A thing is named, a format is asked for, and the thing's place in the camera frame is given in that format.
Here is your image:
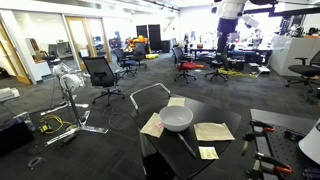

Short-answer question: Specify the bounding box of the white counter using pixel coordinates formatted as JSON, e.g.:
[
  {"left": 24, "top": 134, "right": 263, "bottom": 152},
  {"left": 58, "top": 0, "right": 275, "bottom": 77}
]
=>
[{"left": 269, "top": 35, "right": 320, "bottom": 78}]

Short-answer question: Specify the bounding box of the office chair with blue seat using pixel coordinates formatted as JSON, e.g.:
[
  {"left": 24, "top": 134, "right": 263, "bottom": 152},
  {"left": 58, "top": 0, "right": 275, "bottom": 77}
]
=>
[{"left": 112, "top": 48, "right": 138, "bottom": 79}]

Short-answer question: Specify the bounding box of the small tan paper napkin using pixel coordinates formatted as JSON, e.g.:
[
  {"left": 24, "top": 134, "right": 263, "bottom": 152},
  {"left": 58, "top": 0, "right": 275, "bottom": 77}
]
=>
[{"left": 167, "top": 96, "right": 187, "bottom": 108}]

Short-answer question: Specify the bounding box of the yellow cable with plug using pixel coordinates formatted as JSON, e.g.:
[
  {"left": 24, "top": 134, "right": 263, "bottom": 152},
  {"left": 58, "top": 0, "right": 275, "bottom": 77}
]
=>
[{"left": 39, "top": 114, "right": 73, "bottom": 135}]

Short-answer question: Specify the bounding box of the black clamp with orange tip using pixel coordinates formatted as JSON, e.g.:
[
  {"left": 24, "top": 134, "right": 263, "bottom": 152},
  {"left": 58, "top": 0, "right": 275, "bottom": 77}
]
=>
[{"left": 249, "top": 119, "right": 276, "bottom": 134}]

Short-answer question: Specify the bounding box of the large black orange-handled clamp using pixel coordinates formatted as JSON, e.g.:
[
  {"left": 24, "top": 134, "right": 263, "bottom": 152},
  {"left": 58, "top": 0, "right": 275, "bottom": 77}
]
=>
[{"left": 254, "top": 151, "right": 294, "bottom": 175}]

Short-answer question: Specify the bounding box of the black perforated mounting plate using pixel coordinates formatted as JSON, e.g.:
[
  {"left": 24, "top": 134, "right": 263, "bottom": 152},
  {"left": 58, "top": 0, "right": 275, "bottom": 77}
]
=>
[{"left": 249, "top": 108, "right": 320, "bottom": 180}]

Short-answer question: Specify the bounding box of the small yellow paper note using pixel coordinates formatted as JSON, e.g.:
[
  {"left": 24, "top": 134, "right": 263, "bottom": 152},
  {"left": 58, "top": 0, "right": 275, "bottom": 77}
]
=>
[{"left": 198, "top": 146, "right": 220, "bottom": 161}]

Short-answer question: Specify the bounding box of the black mesh office chair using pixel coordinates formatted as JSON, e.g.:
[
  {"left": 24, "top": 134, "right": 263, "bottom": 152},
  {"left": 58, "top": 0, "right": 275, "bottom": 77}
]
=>
[{"left": 81, "top": 55, "right": 126, "bottom": 107}]

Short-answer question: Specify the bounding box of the yellow machine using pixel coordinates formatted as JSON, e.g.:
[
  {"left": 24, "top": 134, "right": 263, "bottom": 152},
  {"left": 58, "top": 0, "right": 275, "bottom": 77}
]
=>
[{"left": 125, "top": 34, "right": 150, "bottom": 52}]

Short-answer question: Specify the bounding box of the white round bowl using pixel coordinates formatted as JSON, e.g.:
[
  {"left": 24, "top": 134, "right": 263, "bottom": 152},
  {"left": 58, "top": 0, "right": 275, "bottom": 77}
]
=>
[{"left": 158, "top": 105, "right": 194, "bottom": 133}]

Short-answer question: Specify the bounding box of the tan napkin with pink mark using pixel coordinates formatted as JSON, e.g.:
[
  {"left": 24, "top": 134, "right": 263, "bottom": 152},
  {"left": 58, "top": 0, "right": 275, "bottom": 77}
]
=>
[{"left": 139, "top": 112, "right": 165, "bottom": 139}]

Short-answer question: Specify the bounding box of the white flat device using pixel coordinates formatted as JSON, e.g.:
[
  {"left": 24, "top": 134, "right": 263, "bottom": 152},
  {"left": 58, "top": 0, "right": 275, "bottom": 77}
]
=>
[{"left": 0, "top": 86, "right": 21, "bottom": 103}]

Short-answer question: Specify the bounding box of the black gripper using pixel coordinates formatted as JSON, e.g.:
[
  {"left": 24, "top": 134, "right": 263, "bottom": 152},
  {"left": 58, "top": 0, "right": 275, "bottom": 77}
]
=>
[{"left": 216, "top": 17, "right": 240, "bottom": 55}]

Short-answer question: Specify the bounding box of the small black swivel chair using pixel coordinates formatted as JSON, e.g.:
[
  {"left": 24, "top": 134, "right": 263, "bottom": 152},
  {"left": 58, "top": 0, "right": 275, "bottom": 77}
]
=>
[{"left": 204, "top": 53, "right": 230, "bottom": 83}]

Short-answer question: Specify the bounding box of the chrome metal rail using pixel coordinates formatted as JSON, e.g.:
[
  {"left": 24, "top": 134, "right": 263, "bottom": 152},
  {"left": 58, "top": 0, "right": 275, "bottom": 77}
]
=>
[{"left": 129, "top": 82, "right": 172, "bottom": 113}]

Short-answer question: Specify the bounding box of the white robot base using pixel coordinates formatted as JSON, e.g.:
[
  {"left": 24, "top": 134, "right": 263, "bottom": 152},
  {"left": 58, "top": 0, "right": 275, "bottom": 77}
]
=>
[{"left": 297, "top": 117, "right": 320, "bottom": 166}]

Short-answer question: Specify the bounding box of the coiled black cable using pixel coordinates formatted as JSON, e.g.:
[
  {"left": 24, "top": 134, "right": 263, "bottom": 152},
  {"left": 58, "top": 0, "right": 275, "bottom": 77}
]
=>
[{"left": 27, "top": 156, "right": 47, "bottom": 169}]

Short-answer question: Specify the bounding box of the grey marker pen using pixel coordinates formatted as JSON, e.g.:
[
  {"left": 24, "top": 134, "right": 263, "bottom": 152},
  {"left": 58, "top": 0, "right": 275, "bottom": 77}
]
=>
[{"left": 177, "top": 132, "right": 198, "bottom": 159}]

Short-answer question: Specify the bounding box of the black office chair with armrests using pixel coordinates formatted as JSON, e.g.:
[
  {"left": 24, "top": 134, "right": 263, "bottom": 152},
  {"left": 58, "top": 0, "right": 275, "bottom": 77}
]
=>
[{"left": 285, "top": 49, "right": 320, "bottom": 94}]

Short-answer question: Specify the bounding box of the white stand with metal legs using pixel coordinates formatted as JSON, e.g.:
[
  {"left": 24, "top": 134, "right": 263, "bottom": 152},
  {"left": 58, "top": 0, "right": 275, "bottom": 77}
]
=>
[{"left": 39, "top": 63, "right": 110, "bottom": 147}]

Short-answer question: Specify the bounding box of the black box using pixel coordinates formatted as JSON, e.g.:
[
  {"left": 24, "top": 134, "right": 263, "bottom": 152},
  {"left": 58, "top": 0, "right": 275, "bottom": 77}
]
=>
[{"left": 0, "top": 114, "right": 35, "bottom": 157}]

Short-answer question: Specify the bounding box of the office chair with red seat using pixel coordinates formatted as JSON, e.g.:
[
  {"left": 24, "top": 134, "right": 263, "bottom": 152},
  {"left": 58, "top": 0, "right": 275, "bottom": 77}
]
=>
[{"left": 172, "top": 46, "right": 198, "bottom": 84}]

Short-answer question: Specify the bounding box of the large tan paper napkin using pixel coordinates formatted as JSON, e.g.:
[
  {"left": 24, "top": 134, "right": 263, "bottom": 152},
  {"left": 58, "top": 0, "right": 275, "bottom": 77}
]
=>
[{"left": 193, "top": 122, "right": 236, "bottom": 142}]

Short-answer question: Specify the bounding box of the yellow floor cable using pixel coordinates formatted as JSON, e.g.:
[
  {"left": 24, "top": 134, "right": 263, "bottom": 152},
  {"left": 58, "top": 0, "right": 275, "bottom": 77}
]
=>
[{"left": 217, "top": 67, "right": 260, "bottom": 80}]

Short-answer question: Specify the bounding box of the black high-back office chair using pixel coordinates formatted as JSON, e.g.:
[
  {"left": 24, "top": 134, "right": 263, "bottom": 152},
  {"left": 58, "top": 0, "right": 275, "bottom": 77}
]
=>
[{"left": 132, "top": 42, "right": 148, "bottom": 70}]

